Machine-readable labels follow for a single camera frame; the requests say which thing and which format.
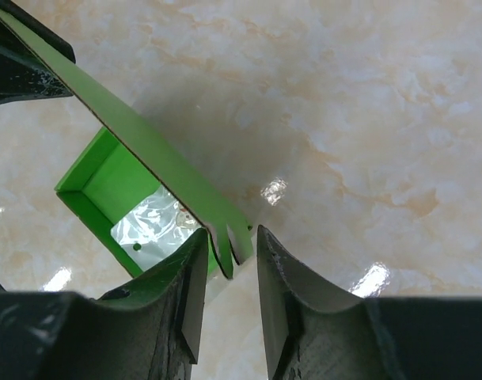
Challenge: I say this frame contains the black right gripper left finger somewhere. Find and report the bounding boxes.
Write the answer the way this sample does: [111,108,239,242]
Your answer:
[82,228,208,379]

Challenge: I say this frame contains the small white paper scrap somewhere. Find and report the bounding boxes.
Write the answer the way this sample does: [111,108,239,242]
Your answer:
[111,186,200,271]

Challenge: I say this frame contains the green paper box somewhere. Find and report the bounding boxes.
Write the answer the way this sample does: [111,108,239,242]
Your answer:
[0,1,252,279]

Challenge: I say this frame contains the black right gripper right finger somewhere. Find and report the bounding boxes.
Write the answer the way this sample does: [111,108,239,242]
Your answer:
[256,226,407,379]

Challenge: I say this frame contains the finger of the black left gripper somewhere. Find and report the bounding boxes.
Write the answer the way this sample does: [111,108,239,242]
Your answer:
[0,1,75,105]

